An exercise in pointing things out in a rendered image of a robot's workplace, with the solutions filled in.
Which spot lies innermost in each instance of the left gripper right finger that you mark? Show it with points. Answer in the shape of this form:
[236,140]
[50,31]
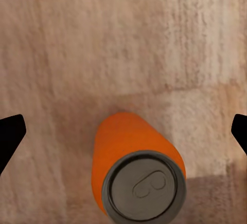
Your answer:
[239,130]

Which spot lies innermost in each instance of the can of soda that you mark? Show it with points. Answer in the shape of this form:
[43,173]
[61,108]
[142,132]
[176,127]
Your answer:
[138,176]

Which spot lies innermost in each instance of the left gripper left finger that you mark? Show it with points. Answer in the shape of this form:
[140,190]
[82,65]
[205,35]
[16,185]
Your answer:
[12,131]

